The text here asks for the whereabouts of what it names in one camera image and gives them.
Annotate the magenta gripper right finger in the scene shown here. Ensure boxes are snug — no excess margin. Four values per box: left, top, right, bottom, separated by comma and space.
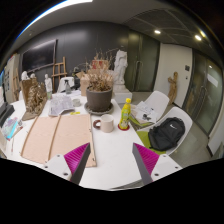
132, 143, 159, 185

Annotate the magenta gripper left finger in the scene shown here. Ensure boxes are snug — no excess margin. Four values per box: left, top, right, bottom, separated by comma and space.
64, 143, 90, 184

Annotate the yellow drink bottle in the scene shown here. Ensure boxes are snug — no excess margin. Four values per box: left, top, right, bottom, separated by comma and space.
119, 98, 131, 128

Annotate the black backpack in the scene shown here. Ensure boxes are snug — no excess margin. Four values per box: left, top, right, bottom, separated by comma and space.
148, 117, 185, 151

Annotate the brown cardboard sheet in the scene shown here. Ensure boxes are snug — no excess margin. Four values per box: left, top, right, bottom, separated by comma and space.
21, 114, 97, 167

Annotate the red round coaster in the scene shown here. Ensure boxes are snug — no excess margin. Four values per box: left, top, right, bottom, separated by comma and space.
117, 124, 130, 131

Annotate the stack of papers on chair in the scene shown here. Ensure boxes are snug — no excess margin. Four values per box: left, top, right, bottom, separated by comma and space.
131, 101, 157, 124

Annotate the small white cup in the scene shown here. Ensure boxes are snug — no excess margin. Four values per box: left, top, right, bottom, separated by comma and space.
72, 99, 81, 107

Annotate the open magazine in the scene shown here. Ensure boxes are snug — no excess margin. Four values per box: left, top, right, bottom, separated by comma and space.
48, 96, 74, 116

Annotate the white chair with papers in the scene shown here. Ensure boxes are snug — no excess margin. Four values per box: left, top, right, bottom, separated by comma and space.
130, 90, 171, 128

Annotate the grey pot dried plant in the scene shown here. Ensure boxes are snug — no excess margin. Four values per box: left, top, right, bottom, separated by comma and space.
86, 51, 113, 112

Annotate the white plaster statue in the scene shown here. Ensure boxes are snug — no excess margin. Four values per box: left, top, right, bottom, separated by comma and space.
113, 50, 132, 104

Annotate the wooden figure sculpture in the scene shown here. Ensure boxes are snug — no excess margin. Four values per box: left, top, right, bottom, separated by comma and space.
168, 72, 178, 104

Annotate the brown wood carving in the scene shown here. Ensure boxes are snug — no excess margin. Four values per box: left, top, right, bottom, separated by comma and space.
21, 78, 47, 121

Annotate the white chair behind table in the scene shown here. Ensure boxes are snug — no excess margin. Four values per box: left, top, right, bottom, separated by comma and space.
57, 77, 75, 93

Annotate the cardboard box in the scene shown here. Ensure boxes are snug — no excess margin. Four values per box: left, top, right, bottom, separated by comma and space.
76, 72, 89, 96

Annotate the small white bust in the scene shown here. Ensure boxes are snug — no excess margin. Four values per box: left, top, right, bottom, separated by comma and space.
45, 74, 52, 92

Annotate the wooden easel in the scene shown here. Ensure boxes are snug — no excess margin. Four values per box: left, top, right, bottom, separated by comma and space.
51, 55, 68, 88

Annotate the white mug red handle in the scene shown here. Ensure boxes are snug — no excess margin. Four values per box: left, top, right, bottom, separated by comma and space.
93, 114, 114, 133

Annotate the dark wall screen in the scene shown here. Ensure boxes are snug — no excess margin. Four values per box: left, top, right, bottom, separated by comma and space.
22, 39, 56, 72

